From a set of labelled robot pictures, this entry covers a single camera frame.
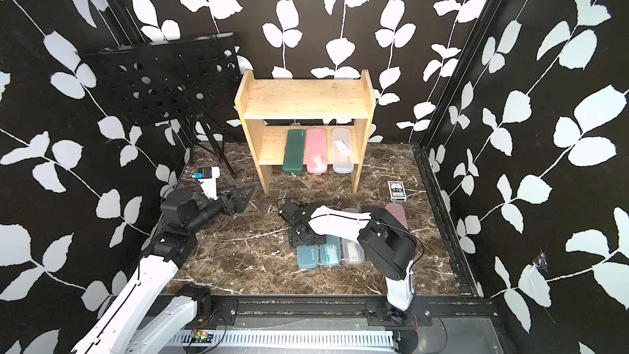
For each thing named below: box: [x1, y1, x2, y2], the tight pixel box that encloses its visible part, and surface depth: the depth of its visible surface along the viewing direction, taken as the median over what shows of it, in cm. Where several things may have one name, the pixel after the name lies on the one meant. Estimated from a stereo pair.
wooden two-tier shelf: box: [234, 68, 377, 195], surface depth 79 cm
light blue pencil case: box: [319, 234, 342, 268], surface depth 86 cm
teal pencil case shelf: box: [296, 245, 319, 270], surface depth 85 cm
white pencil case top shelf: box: [341, 237, 365, 264], surface depth 87 cm
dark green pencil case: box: [282, 128, 306, 174], surface depth 88 cm
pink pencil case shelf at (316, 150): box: [306, 127, 328, 174], surface depth 91 cm
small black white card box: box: [387, 180, 408, 203], surface depth 103 cm
